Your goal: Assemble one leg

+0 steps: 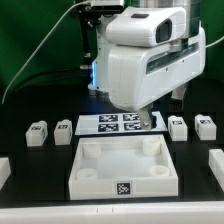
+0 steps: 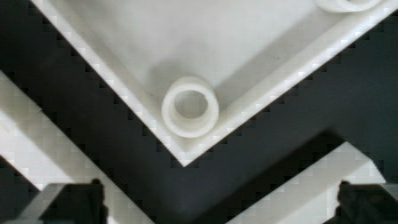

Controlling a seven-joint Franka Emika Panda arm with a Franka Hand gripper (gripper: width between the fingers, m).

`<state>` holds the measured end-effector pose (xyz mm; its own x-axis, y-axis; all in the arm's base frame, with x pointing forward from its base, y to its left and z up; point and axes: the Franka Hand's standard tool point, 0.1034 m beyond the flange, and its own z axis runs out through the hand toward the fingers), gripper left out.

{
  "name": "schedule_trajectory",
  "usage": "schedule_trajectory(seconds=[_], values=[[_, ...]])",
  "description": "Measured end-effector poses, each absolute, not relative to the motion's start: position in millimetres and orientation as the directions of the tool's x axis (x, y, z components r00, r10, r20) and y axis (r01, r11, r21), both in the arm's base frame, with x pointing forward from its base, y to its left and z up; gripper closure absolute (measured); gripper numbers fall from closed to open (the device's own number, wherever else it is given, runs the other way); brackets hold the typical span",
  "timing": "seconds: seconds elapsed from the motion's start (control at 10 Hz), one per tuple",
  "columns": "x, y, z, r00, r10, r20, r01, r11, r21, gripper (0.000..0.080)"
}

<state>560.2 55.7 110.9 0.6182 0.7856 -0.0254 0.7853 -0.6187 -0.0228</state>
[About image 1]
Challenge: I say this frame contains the white square tabletop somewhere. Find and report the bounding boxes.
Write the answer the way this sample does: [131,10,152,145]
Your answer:
[68,134,178,200]

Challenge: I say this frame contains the white obstacle block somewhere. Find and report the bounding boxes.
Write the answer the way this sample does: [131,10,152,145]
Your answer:
[0,157,11,190]
[208,149,224,191]

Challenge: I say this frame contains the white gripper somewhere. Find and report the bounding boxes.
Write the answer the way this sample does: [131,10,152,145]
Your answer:
[108,28,205,130]

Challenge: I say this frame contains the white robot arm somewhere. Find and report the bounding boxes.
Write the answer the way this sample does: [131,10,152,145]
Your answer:
[91,0,206,129]

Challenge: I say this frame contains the paper sheet with markers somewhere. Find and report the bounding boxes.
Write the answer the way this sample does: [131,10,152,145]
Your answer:
[74,111,168,136]

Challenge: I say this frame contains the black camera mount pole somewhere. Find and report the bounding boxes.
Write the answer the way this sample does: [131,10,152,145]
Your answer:
[75,0,99,70]

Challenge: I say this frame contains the white right obstacle block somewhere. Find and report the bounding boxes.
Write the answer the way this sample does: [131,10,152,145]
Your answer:
[208,149,224,191]

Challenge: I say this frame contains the grey cable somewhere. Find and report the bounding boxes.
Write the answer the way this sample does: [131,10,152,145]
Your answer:
[1,0,92,105]

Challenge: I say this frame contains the white left obstacle block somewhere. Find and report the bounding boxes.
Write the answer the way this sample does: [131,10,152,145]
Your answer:
[0,157,11,190]

